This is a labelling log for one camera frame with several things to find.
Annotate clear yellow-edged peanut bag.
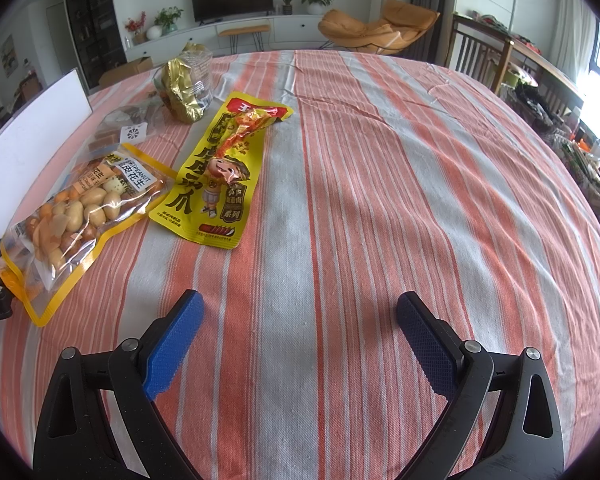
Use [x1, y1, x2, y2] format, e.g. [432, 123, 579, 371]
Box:
[2, 142, 169, 329]

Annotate framed wall picture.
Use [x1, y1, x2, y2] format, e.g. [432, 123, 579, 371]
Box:
[0, 35, 15, 79]

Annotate red flower arrangement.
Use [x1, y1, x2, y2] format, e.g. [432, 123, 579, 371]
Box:
[125, 12, 148, 45]

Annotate cardboard box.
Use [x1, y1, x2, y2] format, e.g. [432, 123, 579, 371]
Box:
[99, 56, 154, 89]

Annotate wooden side desk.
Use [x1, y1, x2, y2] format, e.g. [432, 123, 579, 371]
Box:
[452, 10, 587, 112]

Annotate orange striped tablecloth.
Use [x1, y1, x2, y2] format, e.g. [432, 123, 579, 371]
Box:
[0, 49, 600, 480]

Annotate white box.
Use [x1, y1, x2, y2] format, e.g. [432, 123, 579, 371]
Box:
[0, 67, 94, 257]

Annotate white television cabinet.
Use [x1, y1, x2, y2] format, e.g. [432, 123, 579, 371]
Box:
[125, 12, 332, 67]

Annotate gold snack bag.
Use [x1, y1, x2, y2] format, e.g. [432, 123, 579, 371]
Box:
[152, 44, 214, 125]

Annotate green plant in vase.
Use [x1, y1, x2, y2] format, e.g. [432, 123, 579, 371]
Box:
[153, 6, 184, 37]

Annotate white curtain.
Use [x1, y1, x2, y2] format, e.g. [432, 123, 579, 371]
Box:
[550, 0, 600, 82]

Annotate yellow cartoon snack packet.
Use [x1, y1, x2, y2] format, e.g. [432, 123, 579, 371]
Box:
[149, 91, 294, 251]

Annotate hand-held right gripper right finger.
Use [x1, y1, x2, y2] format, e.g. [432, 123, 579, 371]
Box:
[396, 291, 566, 480]

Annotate orange snack packet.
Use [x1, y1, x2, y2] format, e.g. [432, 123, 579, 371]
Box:
[0, 252, 35, 304]

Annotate orange lounge chair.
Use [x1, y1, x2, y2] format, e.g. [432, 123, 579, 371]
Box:
[318, 0, 440, 56]

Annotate clear bag of brown snacks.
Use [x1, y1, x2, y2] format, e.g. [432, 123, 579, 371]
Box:
[87, 95, 157, 154]

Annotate dark glass cabinet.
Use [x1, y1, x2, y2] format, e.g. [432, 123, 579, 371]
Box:
[62, 0, 127, 89]

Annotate green pot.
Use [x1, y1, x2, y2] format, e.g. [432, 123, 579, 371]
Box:
[500, 67, 539, 94]

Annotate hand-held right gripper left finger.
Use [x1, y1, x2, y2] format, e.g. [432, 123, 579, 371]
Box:
[34, 289, 206, 480]

